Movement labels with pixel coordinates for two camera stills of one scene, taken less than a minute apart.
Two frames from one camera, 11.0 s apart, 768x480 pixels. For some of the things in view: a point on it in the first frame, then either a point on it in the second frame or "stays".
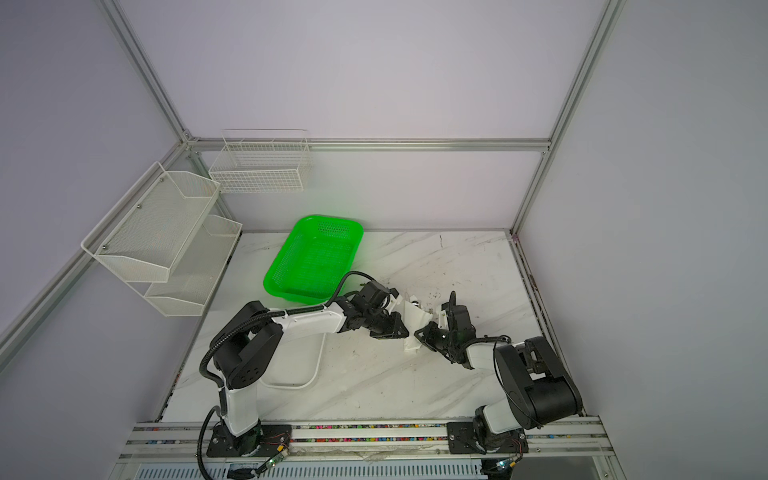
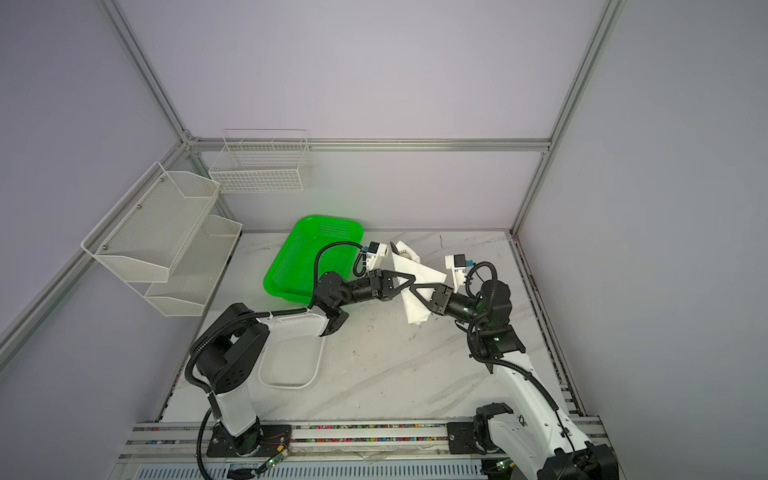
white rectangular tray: [295, 362] stays
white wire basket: [262, 160] stays
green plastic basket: [314, 259] stays
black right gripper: [431, 329] -> [438, 300]
